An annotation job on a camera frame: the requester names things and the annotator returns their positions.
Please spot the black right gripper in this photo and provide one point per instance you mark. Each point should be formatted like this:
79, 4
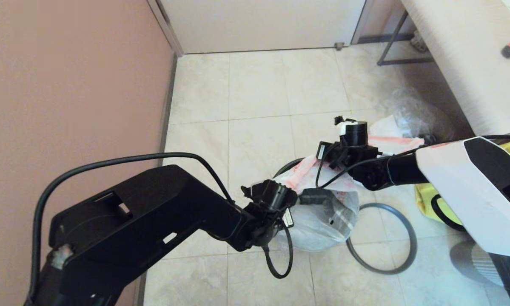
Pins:
333, 155

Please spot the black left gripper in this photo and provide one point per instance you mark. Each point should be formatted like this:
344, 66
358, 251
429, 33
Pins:
286, 216

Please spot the white bag with red print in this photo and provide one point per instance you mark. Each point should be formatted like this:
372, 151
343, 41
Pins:
323, 225

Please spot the white red bag with rubbish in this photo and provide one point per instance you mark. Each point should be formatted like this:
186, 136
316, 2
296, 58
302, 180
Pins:
391, 138

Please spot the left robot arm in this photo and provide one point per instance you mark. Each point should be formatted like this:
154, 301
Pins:
131, 229

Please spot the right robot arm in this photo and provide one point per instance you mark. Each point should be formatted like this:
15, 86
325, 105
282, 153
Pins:
471, 182

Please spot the black round trash bin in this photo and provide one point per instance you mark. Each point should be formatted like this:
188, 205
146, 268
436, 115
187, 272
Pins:
286, 165

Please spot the clear crumpled plastic bag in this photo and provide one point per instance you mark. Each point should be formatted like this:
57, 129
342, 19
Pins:
420, 114

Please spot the yellow plastic bag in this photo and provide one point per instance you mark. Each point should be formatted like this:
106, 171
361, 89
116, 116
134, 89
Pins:
429, 204

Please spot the metal door stop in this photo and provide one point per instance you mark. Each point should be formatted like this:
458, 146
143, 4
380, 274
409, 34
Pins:
339, 46

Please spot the grey shoe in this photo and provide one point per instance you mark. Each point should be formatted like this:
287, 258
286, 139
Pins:
417, 42

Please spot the white door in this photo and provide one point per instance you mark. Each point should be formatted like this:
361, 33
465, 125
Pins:
259, 25

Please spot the grey ribbed rounded object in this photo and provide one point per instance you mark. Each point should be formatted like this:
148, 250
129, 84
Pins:
471, 263

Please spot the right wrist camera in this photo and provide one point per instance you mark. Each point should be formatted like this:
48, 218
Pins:
345, 125

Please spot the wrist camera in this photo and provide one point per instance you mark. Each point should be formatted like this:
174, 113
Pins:
345, 125
250, 191

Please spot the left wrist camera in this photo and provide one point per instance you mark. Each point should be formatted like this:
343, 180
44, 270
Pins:
250, 191

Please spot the wood grain table black frame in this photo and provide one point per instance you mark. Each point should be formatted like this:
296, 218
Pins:
463, 63

